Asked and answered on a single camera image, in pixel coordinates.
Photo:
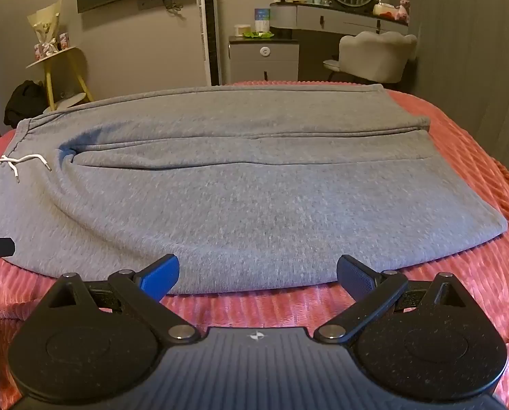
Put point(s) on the white tower fan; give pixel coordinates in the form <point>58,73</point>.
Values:
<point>203,30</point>

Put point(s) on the black bag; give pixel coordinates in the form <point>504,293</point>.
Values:
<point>23,102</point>

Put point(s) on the grey nightstand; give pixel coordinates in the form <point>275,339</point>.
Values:
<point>263,64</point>

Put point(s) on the white shell-back chair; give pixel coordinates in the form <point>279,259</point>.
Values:
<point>374,55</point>

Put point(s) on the pink plush toy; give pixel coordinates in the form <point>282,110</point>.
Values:
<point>401,10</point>

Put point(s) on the grey pants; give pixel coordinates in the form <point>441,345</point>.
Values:
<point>237,188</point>

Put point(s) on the grey curtain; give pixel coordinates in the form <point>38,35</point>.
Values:
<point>463,30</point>

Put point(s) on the pink gift box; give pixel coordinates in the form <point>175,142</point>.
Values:
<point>63,41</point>

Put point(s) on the grey vanity desk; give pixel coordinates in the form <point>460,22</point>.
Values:
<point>335,17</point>

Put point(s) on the blue and white box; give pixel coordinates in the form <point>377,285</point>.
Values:
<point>263,19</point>

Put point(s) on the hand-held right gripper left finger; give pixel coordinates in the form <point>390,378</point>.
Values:
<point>164,271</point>

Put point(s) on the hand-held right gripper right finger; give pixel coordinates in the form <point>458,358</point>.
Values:
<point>357,277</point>

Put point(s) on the pink ribbed blanket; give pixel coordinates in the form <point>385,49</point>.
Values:
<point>472,290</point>

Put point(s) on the green leaf-shaped tray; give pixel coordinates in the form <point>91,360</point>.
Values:
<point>258,35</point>

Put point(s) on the yellow side stool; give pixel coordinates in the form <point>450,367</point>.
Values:
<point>48,81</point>

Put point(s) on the cream wrapped flower bouquet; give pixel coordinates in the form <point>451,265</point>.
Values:
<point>45,21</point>

